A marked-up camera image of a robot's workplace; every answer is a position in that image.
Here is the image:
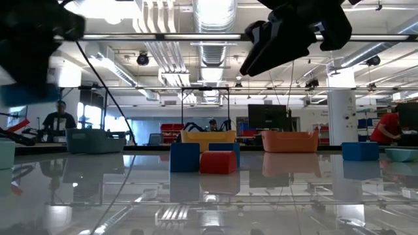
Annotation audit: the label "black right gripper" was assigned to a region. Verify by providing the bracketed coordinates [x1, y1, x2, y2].
[240, 0, 353, 78]

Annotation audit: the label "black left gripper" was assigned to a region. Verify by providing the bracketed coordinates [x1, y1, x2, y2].
[0, 0, 86, 99]

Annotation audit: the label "blue cube block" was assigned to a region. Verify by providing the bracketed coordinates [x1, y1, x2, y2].
[208, 142, 241, 168]
[169, 142, 201, 173]

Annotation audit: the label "red rounded-top block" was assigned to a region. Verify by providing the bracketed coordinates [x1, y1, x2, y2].
[199, 150, 238, 175]

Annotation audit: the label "large blue block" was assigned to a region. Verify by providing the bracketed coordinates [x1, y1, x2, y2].
[341, 142, 380, 162]

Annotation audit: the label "teal rounded block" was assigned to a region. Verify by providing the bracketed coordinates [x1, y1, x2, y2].
[385, 148, 418, 163]

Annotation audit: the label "red bar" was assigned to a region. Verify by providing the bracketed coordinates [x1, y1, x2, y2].
[5, 118, 31, 133]

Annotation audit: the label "black monitor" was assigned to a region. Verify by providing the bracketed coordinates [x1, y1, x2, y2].
[396, 102, 418, 131]
[247, 104, 292, 133]

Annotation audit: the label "white column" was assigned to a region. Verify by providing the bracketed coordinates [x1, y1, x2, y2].
[327, 67, 359, 146]

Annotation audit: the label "orange plastic bin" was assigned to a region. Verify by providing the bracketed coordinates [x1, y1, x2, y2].
[261, 130, 319, 153]

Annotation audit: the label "black ceiling spotlight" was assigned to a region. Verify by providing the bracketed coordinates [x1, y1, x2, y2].
[365, 54, 381, 67]
[136, 51, 150, 67]

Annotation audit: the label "dark teal plastic bin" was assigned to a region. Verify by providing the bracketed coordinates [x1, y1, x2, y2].
[66, 128, 127, 155]

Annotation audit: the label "blue storage bins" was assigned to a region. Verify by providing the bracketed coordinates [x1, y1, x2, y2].
[357, 117, 376, 143]

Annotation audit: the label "yellow plastic bin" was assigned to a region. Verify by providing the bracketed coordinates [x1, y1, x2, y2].
[180, 129, 236, 153]

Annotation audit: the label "red storage bins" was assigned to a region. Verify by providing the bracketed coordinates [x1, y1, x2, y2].
[159, 123, 184, 144]

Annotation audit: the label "silver ventilation duct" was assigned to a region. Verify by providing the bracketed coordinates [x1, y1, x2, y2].
[191, 0, 238, 104]

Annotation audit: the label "thin black cable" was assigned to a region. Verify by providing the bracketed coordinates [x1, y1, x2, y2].
[75, 40, 137, 146]

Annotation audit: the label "black background rig frame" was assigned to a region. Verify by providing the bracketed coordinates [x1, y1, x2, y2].
[180, 86, 231, 131]

